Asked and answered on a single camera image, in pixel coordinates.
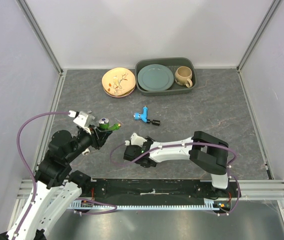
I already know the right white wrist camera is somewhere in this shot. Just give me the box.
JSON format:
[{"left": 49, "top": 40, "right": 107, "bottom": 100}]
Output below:
[{"left": 124, "top": 132, "right": 147, "bottom": 147}]

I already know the slotted cable duct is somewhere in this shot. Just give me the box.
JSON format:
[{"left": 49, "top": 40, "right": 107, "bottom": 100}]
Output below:
[{"left": 68, "top": 199, "right": 231, "bottom": 211}]

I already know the white elbow fitting left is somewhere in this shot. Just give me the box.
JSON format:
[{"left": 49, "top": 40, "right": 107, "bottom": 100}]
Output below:
[{"left": 82, "top": 148, "right": 90, "bottom": 156}]

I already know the bird pattern yellow plate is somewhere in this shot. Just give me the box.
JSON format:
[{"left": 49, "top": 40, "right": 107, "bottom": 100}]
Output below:
[{"left": 101, "top": 67, "right": 136, "bottom": 95}]

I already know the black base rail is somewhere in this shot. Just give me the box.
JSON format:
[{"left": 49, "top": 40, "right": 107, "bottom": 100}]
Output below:
[{"left": 81, "top": 178, "right": 241, "bottom": 206}]

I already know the blue water faucet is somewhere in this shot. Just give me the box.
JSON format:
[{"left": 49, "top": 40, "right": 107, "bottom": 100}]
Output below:
[{"left": 133, "top": 106, "right": 161, "bottom": 126}]

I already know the teal plate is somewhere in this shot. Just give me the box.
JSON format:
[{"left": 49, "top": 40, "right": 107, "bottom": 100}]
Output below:
[{"left": 137, "top": 64, "right": 174, "bottom": 92}]

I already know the beige ceramic mug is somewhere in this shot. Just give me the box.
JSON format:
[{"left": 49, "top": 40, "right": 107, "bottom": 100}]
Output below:
[{"left": 174, "top": 66, "right": 193, "bottom": 88}]

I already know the green water faucet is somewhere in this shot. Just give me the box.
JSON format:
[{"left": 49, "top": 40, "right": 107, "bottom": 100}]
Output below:
[{"left": 98, "top": 117, "right": 121, "bottom": 131}]

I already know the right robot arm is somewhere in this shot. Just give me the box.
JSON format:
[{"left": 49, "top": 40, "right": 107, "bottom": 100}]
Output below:
[{"left": 123, "top": 131, "right": 229, "bottom": 197}]

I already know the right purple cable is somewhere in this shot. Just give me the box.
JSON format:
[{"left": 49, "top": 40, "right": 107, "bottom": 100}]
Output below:
[{"left": 109, "top": 142, "right": 240, "bottom": 216}]

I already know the grey-green dish tub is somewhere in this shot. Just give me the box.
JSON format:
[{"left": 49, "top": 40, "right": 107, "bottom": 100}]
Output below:
[{"left": 135, "top": 57, "right": 196, "bottom": 96}]

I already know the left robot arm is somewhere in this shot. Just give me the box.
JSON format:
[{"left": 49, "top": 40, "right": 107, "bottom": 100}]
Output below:
[{"left": 0, "top": 125, "right": 112, "bottom": 240}]

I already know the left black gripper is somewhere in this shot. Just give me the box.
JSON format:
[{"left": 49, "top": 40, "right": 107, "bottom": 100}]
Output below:
[{"left": 66, "top": 124, "right": 113, "bottom": 163}]

